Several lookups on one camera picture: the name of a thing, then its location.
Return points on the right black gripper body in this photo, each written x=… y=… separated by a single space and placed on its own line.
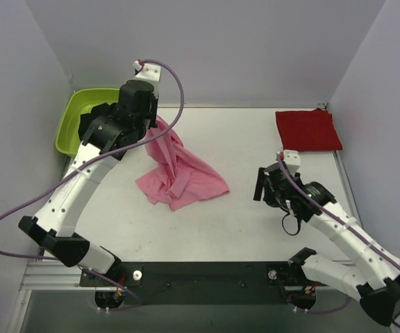
x=267 y=185

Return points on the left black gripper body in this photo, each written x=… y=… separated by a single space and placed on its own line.
x=153 y=113

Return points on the green plastic basin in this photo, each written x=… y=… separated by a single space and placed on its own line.
x=81 y=102

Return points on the red t shirt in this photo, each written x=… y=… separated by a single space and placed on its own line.
x=308 y=131

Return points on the pink t shirt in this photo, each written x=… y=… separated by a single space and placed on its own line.
x=180 y=177

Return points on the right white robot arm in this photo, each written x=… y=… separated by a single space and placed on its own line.
x=374 y=278

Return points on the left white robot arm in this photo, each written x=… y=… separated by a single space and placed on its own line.
x=53 y=227

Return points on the black t shirt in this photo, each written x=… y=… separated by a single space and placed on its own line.
x=96 y=126

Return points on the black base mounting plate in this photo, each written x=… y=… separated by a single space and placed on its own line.
x=203 y=283

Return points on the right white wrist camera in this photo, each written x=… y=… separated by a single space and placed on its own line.
x=291 y=160

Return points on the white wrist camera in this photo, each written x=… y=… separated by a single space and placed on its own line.
x=291 y=160
x=147 y=72

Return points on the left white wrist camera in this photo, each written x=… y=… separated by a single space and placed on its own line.
x=147 y=72

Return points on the aluminium extrusion rail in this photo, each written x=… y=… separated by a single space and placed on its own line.
x=49 y=275

